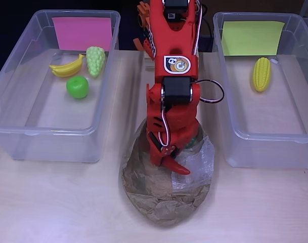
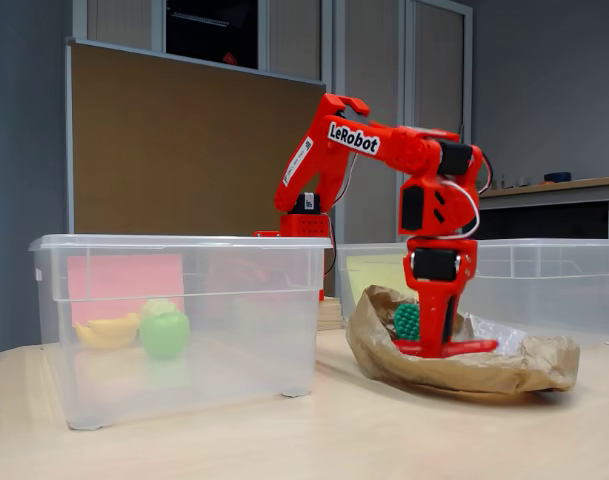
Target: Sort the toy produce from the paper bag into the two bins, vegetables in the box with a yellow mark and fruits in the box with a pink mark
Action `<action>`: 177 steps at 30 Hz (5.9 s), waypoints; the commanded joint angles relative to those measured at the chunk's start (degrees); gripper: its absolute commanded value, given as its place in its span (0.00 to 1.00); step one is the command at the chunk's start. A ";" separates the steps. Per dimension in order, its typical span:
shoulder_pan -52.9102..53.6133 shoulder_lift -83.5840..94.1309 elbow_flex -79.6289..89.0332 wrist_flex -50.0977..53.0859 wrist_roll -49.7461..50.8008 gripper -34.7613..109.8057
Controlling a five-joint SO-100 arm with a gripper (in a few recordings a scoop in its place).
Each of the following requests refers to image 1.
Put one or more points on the yellow toy banana bunch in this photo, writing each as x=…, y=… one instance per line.
x=67, y=69

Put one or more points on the green toy apple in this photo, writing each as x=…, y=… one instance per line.
x=77, y=87

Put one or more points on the yellow paper note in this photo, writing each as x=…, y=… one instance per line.
x=252, y=38

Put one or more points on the crumpled brown paper bag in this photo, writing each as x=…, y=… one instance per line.
x=166, y=210

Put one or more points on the red toy chili pepper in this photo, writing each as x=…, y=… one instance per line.
x=179, y=168

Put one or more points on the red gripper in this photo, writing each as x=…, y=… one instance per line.
x=161, y=157

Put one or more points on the red robot arm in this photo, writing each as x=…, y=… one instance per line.
x=176, y=38

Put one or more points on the clear plastic bin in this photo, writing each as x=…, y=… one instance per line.
x=55, y=146
x=270, y=152

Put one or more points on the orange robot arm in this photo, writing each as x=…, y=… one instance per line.
x=143, y=11

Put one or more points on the yellow toy corn cob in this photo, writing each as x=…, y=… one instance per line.
x=261, y=74

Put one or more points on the light green toy grapes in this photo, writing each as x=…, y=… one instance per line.
x=95, y=60

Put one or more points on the dark green bumpy toy vegetable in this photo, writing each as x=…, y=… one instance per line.
x=191, y=143

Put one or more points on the pink paper note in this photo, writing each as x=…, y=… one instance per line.
x=75, y=33

